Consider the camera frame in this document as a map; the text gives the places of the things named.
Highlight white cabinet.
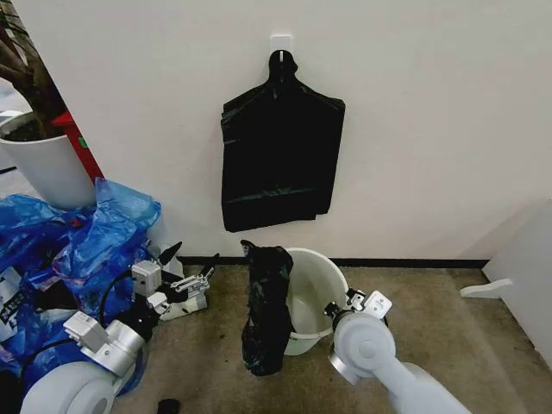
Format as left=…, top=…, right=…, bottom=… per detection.
left=458, top=197, right=552, bottom=348

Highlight white plastic trash bin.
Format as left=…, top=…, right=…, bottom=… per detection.
left=282, top=247, right=349, bottom=357

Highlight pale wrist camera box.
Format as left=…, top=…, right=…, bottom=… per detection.
left=130, top=260, right=163, bottom=304

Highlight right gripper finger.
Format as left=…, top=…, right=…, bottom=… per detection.
left=344, top=287, right=367, bottom=309

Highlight blue plastic bag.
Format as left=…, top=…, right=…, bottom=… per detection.
left=0, top=176, right=164, bottom=397

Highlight white plant pot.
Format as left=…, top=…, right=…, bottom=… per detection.
left=0, top=110, right=97, bottom=209

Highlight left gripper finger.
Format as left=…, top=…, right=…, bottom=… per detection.
left=155, top=241, right=183, bottom=267
left=166, top=253, right=221, bottom=304

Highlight white wall hook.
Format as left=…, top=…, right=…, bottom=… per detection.
left=270, top=35, right=296, bottom=64

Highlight white plastic object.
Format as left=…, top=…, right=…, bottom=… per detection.
left=158, top=244, right=209, bottom=321

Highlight brown plant trunk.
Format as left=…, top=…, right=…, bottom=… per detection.
left=0, top=0, right=56, bottom=142

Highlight crumpled black garbage bag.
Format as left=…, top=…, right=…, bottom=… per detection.
left=240, top=239, right=295, bottom=379

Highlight flat black garbage bags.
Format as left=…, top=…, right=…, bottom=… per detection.
left=219, top=49, right=347, bottom=235

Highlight black baseboard strip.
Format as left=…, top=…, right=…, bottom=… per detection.
left=176, top=255, right=492, bottom=269

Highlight red stand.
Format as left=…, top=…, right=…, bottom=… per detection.
left=51, top=110, right=105, bottom=185

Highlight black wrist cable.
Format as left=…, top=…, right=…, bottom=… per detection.
left=97, top=273, right=135, bottom=325

